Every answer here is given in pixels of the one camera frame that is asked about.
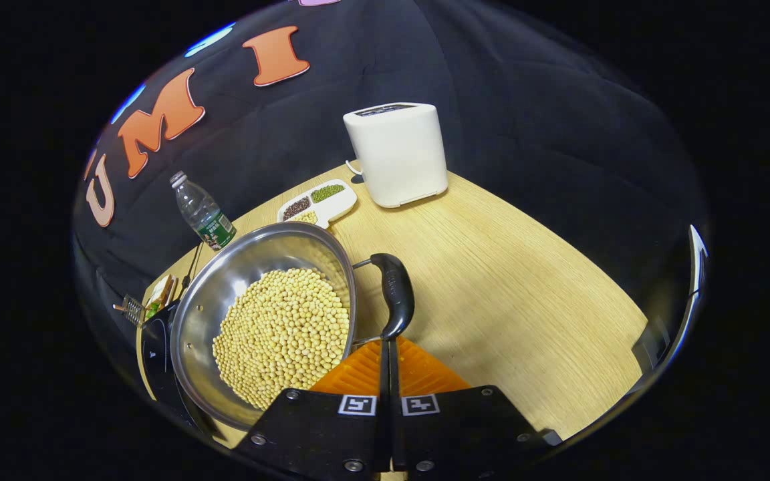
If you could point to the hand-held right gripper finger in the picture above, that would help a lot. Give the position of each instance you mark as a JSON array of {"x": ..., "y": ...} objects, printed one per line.
[
  {"x": 394, "y": 427},
  {"x": 382, "y": 427}
]

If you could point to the stainless steel pot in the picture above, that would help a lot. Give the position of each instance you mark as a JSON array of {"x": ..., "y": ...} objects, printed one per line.
[{"x": 224, "y": 287}]

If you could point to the black induction cooktop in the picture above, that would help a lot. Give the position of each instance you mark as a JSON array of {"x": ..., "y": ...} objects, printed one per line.
[{"x": 158, "y": 361}]

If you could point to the pile of yellow soybeans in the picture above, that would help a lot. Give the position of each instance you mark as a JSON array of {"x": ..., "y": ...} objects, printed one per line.
[{"x": 285, "y": 334}]

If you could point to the white divided dish with beans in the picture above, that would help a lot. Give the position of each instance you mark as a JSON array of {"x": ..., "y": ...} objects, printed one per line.
[{"x": 318, "y": 204}]

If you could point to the sandwich on small plate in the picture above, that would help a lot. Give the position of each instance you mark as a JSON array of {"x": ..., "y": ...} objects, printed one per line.
[{"x": 161, "y": 294}]

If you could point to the white toaster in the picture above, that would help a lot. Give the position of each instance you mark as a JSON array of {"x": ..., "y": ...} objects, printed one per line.
[{"x": 398, "y": 157}]

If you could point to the clear plastic water bottle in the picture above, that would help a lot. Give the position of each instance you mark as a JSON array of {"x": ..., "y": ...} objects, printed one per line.
[{"x": 208, "y": 217}]

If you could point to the glass toothpick holder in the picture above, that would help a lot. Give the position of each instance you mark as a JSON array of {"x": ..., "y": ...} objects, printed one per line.
[{"x": 130, "y": 309}]

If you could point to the black backdrop cloth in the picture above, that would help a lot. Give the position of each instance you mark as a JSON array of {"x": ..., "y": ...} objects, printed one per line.
[{"x": 525, "y": 100}]

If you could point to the black table bracket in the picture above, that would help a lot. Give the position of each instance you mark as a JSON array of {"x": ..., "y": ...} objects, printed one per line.
[{"x": 649, "y": 344}]

